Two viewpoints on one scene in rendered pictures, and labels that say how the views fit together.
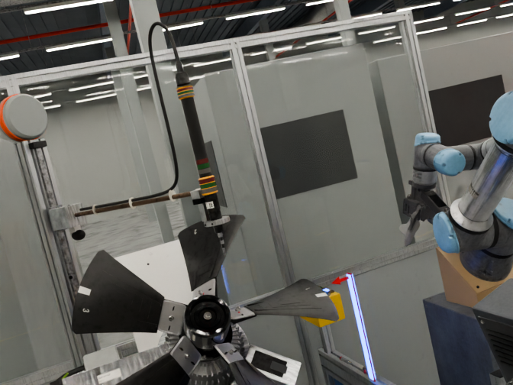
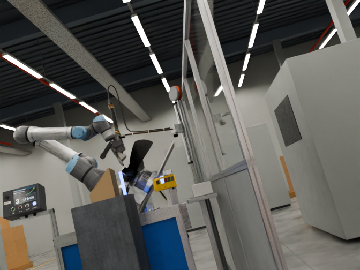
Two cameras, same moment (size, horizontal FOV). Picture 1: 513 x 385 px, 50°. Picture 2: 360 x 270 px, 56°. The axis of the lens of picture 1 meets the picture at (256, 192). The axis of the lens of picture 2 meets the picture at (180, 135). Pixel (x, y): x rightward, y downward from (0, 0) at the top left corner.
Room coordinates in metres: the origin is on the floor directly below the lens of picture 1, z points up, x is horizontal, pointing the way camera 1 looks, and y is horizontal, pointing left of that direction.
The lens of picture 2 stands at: (2.72, -2.41, 0.93)
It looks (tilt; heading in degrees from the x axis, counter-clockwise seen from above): 10 degrees up; 107
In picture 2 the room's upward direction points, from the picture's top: 15 degrees counter-clockwise
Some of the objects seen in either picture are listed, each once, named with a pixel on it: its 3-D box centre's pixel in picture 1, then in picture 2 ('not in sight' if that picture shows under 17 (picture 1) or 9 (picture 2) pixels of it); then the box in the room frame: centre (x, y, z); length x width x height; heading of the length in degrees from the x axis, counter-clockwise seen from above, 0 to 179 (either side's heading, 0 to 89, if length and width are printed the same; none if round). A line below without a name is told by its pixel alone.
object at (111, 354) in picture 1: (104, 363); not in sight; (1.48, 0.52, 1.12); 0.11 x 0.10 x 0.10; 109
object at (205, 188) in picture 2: not in sight; (201, 189); (1.92, 0.49, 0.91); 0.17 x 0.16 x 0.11; 19
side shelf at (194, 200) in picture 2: not in sight; (201, 197); (1.92, 0.41, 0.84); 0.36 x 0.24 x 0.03; 109
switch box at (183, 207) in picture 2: not in sight; (180, 217); (1.68, 0.44, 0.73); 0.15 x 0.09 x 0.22; 19
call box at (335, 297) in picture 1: (319, 307); (165, 184); (1.84, -0.12, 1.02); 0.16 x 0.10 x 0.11; 19
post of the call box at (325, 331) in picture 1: (326, 334); (168, 197); (1.84, -0.12, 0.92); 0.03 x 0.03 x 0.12; 19
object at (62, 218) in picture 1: (66, 216); (177, 128); (1.80, 0.63, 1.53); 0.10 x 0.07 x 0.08; 54
